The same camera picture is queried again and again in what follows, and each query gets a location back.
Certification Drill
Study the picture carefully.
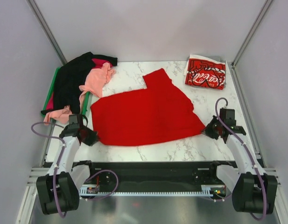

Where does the plain red t-shirt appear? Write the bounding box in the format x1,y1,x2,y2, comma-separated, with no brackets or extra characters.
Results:
91,69,205,146

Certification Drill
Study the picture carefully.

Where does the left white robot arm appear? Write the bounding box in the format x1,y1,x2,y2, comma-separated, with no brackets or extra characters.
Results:
36,114,98,217

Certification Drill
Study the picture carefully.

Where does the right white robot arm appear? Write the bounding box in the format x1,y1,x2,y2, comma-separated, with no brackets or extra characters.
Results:
203,108,278,216

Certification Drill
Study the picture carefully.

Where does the green plastic tray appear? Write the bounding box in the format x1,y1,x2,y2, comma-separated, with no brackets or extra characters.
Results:
41,68,90,124

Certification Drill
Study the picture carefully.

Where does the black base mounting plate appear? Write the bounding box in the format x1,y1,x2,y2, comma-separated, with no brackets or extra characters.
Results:
86,161,236,192

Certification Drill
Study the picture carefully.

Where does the black t-shirt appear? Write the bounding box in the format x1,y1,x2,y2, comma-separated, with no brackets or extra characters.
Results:
41,52,118,115

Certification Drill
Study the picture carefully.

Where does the salmon pink t-shirt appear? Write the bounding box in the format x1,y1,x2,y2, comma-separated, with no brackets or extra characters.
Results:
47,63,116,115

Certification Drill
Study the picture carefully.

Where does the folded red Coca-Cola t-shirt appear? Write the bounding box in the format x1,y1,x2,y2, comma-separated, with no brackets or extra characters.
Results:
184,54,226,90

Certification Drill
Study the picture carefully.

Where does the magenta t-shirt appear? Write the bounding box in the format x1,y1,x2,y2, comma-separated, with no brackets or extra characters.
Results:
41,58,113,115

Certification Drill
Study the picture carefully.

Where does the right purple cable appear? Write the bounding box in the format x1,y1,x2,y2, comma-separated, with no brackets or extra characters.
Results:
209,97,268,220

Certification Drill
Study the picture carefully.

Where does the purple cable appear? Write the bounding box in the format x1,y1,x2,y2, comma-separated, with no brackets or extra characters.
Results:
209,97,268,220
31,121,119,219

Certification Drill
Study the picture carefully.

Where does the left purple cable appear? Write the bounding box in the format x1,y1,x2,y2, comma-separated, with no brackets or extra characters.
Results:
31,121,119,219

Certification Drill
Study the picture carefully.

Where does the white slotted cable duct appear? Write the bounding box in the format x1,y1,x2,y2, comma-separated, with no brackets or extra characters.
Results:
79,185,225,197

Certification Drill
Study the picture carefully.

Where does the aluminium extrusion rail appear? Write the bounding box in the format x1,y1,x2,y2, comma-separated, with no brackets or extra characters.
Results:
264,168,281,185

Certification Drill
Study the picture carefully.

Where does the left aluminium frame post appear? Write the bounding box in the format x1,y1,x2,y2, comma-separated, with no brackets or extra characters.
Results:
27,0,67,65

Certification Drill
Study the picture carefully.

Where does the aluminium frame post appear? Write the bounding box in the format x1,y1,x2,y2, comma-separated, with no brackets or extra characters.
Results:
27,0,67,65
231,0,274,69

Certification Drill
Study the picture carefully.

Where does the right aluminium frame post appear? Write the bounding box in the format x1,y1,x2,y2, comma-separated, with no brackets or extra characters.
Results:
231,0,274,69

